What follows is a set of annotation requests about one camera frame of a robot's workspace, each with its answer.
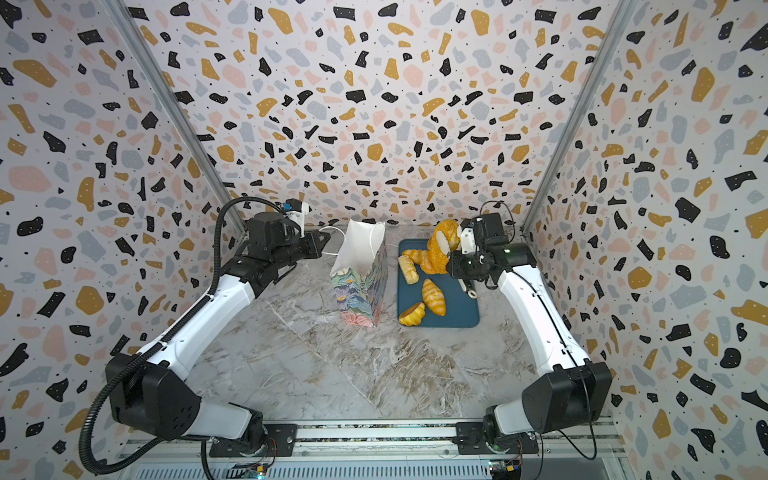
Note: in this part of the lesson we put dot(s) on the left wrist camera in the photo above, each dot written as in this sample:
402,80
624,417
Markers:
296,210

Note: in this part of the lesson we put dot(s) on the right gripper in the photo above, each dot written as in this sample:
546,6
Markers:
459,264

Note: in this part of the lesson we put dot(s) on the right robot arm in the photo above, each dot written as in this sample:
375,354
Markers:
570,389

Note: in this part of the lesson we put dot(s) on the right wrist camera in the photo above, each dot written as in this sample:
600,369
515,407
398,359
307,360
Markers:
468,244

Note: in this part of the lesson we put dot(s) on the small yellow bread roll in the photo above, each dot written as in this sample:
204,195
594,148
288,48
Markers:
414,315

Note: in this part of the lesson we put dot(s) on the cream tongs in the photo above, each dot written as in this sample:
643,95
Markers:
466,285

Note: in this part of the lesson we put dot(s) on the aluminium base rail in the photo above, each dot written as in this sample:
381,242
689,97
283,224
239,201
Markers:
426,449

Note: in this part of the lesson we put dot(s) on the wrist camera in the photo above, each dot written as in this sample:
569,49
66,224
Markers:
296,210
468,244

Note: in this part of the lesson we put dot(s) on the twisted bread stick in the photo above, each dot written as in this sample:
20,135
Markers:
416,256

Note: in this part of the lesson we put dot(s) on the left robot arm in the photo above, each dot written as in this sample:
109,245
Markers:
151,393

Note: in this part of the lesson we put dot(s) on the floral paper bag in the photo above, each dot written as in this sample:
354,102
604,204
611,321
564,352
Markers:
359,273

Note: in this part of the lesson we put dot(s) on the pale rectangular pastry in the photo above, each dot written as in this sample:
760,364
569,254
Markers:
408,269

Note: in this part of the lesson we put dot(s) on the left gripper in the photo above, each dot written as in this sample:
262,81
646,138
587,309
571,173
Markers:
315,247

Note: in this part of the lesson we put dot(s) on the striped croissant bread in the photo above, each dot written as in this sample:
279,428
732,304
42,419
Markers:
434,298

